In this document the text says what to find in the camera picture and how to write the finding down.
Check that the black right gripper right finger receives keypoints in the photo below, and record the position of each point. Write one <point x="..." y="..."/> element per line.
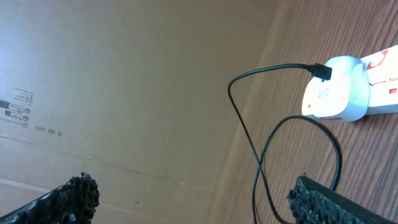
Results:
<point x="311" y="202"/>

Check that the white power strip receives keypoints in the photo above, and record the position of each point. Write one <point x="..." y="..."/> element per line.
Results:
<point x="381" y="68"/>

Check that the white charger adapter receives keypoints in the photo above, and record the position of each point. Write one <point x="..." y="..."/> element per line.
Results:
<point x="344" y="97"/>

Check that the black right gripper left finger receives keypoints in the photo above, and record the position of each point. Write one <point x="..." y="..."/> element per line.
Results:
<point x="73" y="202"/>

